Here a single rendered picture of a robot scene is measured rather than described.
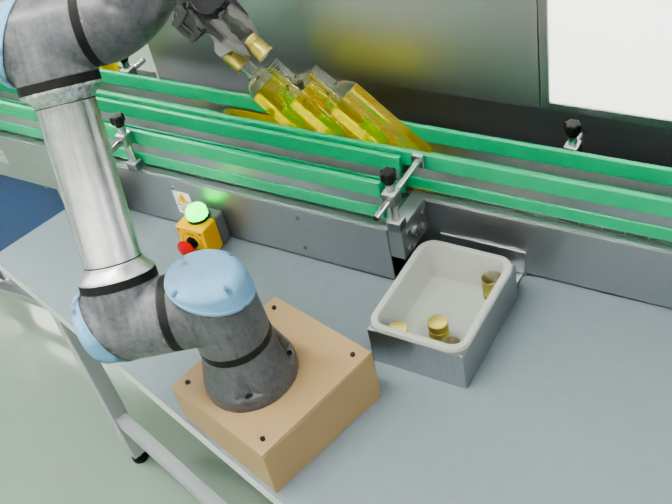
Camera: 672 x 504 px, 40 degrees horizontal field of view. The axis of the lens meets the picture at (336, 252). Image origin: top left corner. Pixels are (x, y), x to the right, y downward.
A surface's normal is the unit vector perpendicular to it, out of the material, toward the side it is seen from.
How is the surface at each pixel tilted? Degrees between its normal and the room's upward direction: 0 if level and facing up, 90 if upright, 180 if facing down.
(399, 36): 90
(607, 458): 0
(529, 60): 90
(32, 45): 62
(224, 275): 3
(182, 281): 3
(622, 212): 90
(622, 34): 90
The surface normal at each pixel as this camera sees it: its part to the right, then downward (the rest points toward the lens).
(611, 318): -0.18, -0.73
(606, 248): -0.49, 0.65
